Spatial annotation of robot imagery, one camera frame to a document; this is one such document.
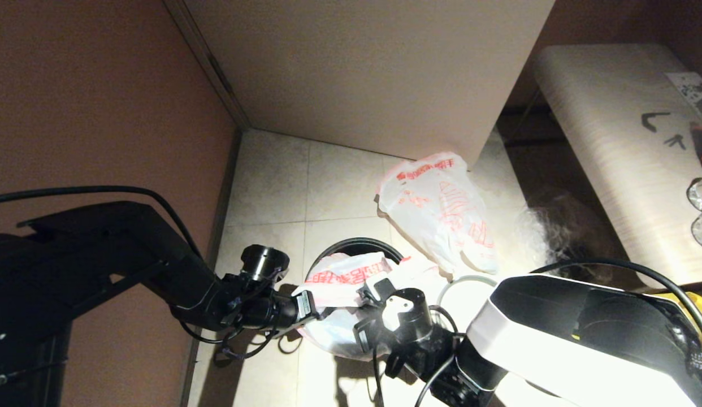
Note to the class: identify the dark baseboard strip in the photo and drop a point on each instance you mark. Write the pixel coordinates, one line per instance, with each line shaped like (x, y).
(229, 181)

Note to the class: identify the crumpled clear plastic bag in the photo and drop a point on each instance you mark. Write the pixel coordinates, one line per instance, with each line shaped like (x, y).
(549, 226)

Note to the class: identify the black round trash bin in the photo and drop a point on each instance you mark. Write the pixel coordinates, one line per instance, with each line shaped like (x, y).
(356, 244)

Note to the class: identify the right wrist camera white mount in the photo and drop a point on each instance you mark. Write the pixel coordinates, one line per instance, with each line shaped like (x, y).
(385, 294)

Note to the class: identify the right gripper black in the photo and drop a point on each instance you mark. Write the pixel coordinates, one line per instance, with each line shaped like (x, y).
(419, 333)

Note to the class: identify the small black forked bracket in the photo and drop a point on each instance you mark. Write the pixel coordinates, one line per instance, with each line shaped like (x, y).
(676, 141)

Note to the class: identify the yellow plastic bag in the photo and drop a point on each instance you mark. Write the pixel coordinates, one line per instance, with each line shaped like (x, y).
(698, 305)

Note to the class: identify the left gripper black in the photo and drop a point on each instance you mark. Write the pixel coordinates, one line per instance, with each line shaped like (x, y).
(260, 299)

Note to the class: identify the printed paper sheet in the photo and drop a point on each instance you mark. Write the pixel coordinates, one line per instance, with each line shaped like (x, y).
(695, 92)

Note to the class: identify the black angle bracket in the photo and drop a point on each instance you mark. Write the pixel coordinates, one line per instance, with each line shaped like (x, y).
(648, 120)

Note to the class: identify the dark door frame strip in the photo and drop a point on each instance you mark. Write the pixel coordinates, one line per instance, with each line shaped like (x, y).
(215, 73)

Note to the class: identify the white wood-grain table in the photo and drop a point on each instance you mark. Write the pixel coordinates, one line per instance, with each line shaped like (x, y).
(599, 113)

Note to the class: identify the black metal table leg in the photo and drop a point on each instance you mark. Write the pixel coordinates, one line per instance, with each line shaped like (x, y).
(523, 121)

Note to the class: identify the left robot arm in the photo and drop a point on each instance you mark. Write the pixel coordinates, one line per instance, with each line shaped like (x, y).
(91, 271)

